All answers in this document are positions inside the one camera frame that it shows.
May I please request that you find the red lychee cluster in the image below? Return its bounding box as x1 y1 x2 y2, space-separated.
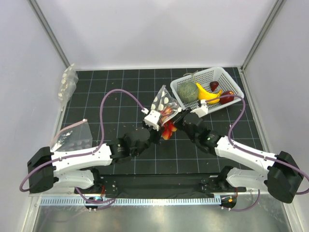
160 107 177 140

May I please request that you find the clear dotted zip bag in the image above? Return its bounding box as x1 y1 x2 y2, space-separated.
150 85 182 126

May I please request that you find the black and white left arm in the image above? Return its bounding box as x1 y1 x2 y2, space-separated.
24 123 161 193

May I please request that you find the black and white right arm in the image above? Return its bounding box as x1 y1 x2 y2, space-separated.
171 110 304 203

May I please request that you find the clear bag of snacks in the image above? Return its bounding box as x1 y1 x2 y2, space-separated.
58 63 79 111

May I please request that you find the green netted melon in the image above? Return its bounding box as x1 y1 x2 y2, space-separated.
177 81 198 103

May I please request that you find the yellow banana bunch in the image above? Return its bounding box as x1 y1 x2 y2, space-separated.
196 83 223 104

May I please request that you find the small dark red fruit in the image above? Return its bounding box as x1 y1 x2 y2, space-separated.
210 81 219 92

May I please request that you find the white plastic basket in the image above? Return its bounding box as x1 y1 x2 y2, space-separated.
170 67 244 110

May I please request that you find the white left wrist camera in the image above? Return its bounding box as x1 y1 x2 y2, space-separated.
141 108 161 131

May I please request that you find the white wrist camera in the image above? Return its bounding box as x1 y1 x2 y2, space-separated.
141 108 161 131
190 100 209 118

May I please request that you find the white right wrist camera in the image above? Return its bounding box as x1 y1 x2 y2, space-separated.
190 100 209 118

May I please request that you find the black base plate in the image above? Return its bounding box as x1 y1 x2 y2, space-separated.
80 174 246 199

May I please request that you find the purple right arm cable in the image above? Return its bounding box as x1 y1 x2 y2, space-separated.
205 94 309 195

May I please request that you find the white slotted cable duct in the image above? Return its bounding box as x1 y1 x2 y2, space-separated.
40 195 221 206

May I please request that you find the aluminium corner post right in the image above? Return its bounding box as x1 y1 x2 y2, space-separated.
240 0 285 72

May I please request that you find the aluminium corner post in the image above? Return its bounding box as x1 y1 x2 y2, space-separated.
240 0 285 72
27 0 70 67

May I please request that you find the aluminium corner post left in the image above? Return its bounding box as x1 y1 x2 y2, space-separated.
27 0 70 67

